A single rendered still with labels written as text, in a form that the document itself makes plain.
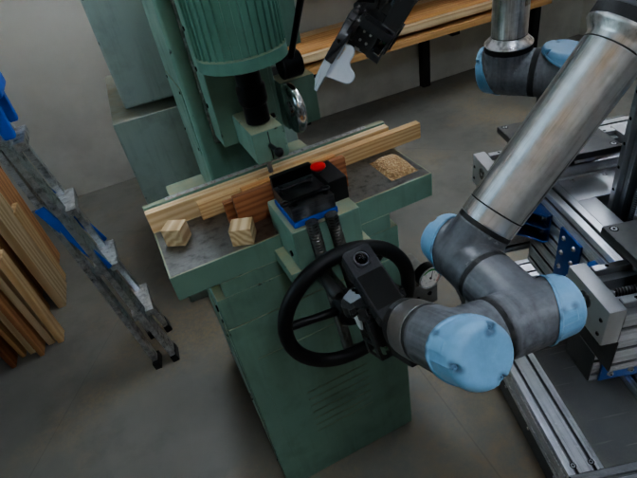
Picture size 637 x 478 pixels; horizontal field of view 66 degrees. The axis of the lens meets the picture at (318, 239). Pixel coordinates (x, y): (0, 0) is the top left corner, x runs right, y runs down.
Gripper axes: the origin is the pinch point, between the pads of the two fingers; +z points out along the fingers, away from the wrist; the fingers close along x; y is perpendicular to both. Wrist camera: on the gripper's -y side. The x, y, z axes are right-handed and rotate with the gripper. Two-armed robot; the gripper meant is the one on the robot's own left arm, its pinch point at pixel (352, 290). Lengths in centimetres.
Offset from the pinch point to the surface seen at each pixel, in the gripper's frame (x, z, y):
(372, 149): 27.0, 33.7, -20.2
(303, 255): -2.6, 12.8, -6.7
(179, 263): -24.0, 24.1, -13.5
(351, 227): 7.8, 11.8, -8.2
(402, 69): 173, 262, -65
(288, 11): 19, 34, -56
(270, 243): -6.1, 21.7, -10.3
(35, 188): -54, 84, -45
